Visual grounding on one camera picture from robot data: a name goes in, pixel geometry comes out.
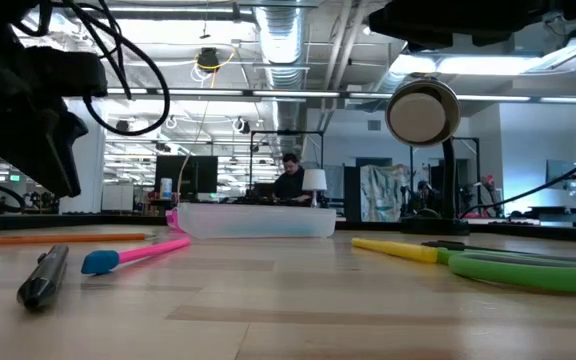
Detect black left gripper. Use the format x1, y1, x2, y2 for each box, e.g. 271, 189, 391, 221
0, 46, 110, 199

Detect orange pencil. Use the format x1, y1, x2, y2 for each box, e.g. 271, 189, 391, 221
0, 232, 148, 247

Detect black marker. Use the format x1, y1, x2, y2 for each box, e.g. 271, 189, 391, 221
15, 243, 71, 310

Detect pink pencil blue eraser cap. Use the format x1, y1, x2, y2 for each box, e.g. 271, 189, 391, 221
80, 236, 192, 276

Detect clear pencil box pink lid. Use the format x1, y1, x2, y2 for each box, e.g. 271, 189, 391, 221
165, 201, 338, 240

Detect yellow highlighter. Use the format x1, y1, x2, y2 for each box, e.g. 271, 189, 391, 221
350, 237, 440, 265

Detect green handled scissors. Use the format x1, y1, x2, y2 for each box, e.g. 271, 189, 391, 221
436, 247, 576, 294

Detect white cabinet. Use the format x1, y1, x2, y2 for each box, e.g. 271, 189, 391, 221
100, 183, 136, 212

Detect black computer monitor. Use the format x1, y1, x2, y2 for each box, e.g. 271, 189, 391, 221
154, 155, 219, 201

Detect person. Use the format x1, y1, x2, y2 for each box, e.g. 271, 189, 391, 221
271, 152, 314, 206

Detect white table lamp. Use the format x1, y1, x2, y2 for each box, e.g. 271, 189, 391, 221
301, 168, 329, 209

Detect pale crumpled tarp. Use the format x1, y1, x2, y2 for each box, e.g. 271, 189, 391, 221
359, 163, 413, 223

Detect grey monitor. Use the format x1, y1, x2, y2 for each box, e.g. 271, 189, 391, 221
545, 158, 576, 191

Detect black aluminium table frame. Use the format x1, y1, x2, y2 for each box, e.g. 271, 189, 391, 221
0, 212, 576, 245

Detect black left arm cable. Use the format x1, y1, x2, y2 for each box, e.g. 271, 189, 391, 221
12, 0, 172, 138

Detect hanging cable reel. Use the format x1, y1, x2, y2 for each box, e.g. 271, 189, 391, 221
196, 46, 222, 74

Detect black lamp cable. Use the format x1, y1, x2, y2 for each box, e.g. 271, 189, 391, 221
459, 124, 576, 220

